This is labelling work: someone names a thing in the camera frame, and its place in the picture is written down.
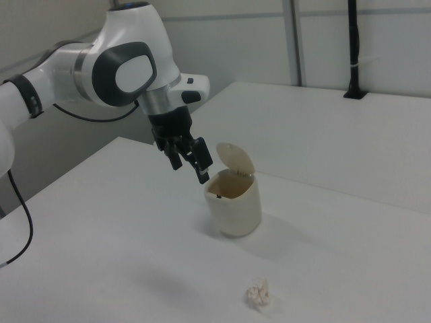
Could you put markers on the crumpled white paper trash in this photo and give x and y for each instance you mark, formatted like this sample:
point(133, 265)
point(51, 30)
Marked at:
point(257, 292)

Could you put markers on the grey partition post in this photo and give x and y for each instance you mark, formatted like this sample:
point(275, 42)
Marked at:
point(295, 43)

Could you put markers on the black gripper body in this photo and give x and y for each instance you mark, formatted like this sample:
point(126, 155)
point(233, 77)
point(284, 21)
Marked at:
point(170, 124)

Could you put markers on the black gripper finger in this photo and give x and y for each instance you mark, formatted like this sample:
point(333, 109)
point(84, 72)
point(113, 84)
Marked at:
point(175, 162)
point(203, 153)

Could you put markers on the black pole with clamp base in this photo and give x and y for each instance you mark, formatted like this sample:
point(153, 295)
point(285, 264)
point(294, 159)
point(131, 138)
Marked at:
point(353, 50)

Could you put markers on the small white lidded bin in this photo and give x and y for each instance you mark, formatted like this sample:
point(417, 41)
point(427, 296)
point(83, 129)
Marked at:
point(235, 215)

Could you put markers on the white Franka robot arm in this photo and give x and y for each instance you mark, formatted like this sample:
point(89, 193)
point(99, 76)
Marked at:
point(134, 72)

